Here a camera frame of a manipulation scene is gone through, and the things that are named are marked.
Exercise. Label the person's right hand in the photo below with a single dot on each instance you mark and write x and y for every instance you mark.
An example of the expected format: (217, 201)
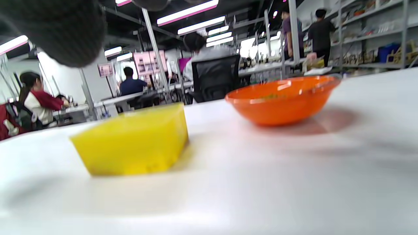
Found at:
(62, 29)

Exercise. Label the yellow plastic food container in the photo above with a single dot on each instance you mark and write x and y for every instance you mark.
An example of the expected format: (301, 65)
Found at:
(130, 143)

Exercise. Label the pile of green mung beans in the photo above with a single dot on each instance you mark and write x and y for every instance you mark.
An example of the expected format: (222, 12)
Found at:
(271, 96)

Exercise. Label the small pink sign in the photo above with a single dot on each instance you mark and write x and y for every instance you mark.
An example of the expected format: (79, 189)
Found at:
(105, 70)

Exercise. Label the large pink sign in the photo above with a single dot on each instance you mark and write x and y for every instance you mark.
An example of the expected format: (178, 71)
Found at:
(147, 63)

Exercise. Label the slanted metal pole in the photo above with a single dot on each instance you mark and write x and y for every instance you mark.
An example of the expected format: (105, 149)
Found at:
(155, 49)

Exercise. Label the long white workbench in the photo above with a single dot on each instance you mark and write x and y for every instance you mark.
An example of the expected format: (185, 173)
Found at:
(130, 97)

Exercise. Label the red and grey backpack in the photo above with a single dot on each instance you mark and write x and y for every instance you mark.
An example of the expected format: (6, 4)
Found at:
(13, 120)

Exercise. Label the group of ceiling light strips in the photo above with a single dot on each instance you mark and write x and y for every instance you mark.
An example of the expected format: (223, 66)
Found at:
(187, 13)

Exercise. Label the black mesh office chair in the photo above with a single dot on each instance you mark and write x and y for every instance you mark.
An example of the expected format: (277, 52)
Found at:
(214, 78)

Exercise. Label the orange plastic bowl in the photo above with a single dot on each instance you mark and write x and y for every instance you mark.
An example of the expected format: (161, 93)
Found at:
(281, 107)

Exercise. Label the grey storage shelf unit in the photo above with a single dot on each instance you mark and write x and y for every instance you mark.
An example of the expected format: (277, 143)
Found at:
(369, 32)

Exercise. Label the blue storage bin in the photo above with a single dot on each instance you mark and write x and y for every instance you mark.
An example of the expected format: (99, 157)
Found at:
(388, 54)

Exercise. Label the white upright post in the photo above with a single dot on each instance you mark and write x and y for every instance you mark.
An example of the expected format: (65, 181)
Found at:
(294, 29)

